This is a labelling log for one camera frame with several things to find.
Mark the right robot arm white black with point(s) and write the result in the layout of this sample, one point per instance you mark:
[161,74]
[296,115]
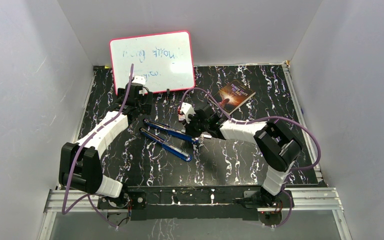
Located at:
[278,145]

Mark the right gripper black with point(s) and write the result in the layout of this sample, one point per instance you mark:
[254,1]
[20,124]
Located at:
[188,126]

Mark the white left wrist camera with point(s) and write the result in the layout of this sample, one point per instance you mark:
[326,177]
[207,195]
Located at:
[138,79]

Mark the paperback book orange cover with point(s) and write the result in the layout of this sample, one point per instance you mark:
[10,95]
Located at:
[233,95]

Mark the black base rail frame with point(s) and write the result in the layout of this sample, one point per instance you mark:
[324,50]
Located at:
[248,203]

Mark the whiteboard with pink frame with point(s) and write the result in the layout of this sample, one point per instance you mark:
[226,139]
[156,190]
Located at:
[165,60]

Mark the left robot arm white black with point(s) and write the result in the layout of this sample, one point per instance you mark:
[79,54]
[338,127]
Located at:
[80,162]

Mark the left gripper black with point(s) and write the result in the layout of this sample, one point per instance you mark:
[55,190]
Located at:
[145,107]

